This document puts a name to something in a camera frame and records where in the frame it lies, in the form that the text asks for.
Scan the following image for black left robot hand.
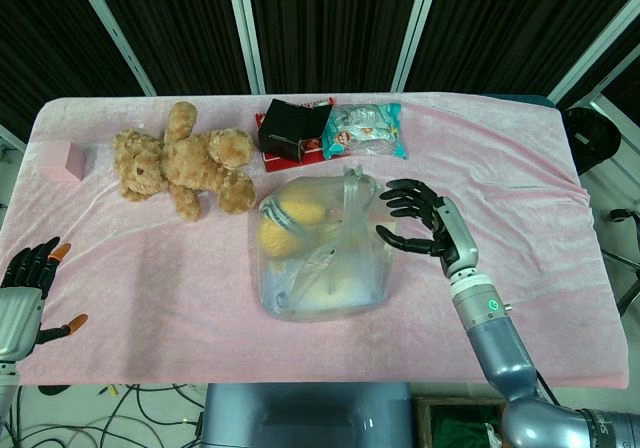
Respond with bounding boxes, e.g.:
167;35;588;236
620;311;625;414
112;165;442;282
0;236;89;362

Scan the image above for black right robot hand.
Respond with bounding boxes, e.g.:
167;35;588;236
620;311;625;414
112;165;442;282
375;177;480;277

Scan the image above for clear plastic bag with fruit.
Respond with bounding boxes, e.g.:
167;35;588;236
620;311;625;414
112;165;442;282
249;164;397;324

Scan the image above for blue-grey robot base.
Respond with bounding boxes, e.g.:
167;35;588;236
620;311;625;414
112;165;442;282
196;381;414;448

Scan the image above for teal snack packet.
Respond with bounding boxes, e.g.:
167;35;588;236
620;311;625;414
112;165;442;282
319;102;411;161

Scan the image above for pale blue soft item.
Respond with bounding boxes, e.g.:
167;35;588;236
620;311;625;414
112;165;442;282
263;261;392;321

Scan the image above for small pink box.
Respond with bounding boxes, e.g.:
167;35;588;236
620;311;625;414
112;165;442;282
40;140;88;185

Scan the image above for pink velvet tablecloth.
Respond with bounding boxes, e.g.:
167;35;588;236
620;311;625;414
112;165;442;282
0;92;630;388

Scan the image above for yellow plush toy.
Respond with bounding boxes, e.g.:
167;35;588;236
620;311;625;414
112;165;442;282
256;190;342;260

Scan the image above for black tripod stand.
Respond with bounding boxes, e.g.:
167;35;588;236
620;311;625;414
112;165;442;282
598;207;640;318

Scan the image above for black round stool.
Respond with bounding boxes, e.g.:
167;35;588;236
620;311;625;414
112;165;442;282
561;107;623;175

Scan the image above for wooden crate with green cloth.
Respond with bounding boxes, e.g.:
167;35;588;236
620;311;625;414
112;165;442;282
413;395;512;448

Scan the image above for red flat packet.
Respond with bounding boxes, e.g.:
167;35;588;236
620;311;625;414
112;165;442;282
255;96;337;175

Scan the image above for black open box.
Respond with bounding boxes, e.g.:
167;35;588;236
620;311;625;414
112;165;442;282
257;98;334;164

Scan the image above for brown teddy bear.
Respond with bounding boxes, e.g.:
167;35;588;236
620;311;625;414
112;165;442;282
110;101;258;224

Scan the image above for black floor cables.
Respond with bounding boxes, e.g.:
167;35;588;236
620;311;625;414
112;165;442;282
0;382;207;448

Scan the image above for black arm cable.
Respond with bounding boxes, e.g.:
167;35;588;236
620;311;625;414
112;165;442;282
533;366;562;405

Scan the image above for white partition post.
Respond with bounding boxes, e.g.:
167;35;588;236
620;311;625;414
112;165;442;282
68;0;157;97
546;0;640;105
386;0;437;92
223;0;267;95

